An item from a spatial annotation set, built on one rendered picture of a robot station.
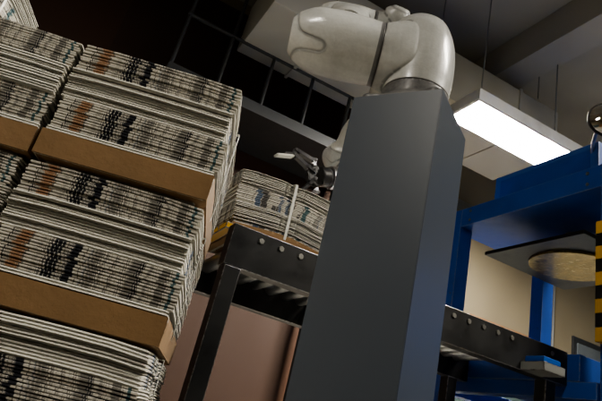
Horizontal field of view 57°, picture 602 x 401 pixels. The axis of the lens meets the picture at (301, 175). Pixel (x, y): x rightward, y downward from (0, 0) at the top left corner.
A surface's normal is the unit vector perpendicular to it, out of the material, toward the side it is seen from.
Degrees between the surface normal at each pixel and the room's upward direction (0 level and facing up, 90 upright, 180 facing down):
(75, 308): 91
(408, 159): 90
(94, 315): 92
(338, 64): 163
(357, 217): 90
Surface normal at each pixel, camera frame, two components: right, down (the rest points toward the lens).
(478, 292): 0.45, -0.28
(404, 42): -0.04, -0.37
